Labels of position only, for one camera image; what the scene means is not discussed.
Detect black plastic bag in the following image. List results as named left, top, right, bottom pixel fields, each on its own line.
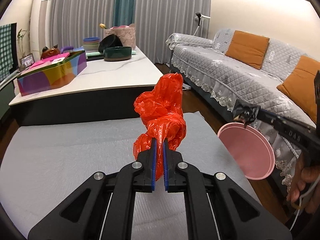
left=232, top=99, right=261, bottom=126

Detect red plastic bag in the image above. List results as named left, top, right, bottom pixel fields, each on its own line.
left=133, top=73, right=187, bottom=180

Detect pink plastic trash bin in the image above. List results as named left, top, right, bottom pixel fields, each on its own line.
left=217, top=122, right=275, bottom=180

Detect person's right hand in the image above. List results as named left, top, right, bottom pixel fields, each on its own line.
left=286, top=153, right=319, bottom=214

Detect orange cushion near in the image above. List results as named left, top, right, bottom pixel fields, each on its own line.
left=277, top=56, right=319, bottom=123

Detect orange cushion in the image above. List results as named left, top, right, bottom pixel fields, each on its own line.
left=277, top=56, right=319, bottom=123
left=225, top=30, right=270, bottom=70

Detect grey foam mat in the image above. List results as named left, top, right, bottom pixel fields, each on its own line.
left=1, top=112, right=255, bottom=239

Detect orange cushion far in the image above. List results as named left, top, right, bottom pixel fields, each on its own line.
left=225, top=30, right=270, bottom=70

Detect white marble coffee table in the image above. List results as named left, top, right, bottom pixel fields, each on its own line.
left=9, top=49, right=163, bottom=126

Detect grey quilted sofa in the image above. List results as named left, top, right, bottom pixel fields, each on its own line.
left=165, top=28, right=320, bottom=193

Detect colourful tin box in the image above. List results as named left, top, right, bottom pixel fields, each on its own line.
left=17, top=50, right=87, bottom=96

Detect dark green round bowl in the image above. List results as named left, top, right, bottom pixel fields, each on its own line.
left=104, top=47, right=132, bottom=62

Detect pink card box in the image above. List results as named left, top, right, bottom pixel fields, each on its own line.
left=29, top=52, right=70, bottom=69

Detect stacked pastel bowls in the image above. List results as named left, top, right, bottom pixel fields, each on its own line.
left=82, top=37, right=100, bottom=52

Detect brown teapot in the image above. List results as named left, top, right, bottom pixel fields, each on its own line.
left=40, top=45, right=61, bottom=60

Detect black round lid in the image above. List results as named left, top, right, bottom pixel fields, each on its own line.
left=98, top=34, right=123, bottom=53

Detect pink lace basket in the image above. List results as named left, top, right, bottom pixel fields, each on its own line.
left=104, top=23, right=136, bottom=50

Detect green checked cloth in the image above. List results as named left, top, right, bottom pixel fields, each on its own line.
left=0, top=23, right=18, bottom=81

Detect grey curtain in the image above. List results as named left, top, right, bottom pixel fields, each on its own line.
left=50, top=0, right=211, bottom=63

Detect bamboo plant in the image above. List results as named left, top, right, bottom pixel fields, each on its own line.
left=17, top=29, right=28, bottom=57

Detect white standing air conditioner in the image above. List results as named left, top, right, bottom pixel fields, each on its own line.
left=29, top=0, right=52, bottom=61

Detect teal curtain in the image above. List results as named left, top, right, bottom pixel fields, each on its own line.
left=113, top=0, right=136, bottom=27

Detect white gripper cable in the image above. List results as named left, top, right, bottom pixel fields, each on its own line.
left=288, top=182, right=320, bottom=231

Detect small photo frame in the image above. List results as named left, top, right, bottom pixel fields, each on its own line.
left=20, top=53, right=35, bottom=68

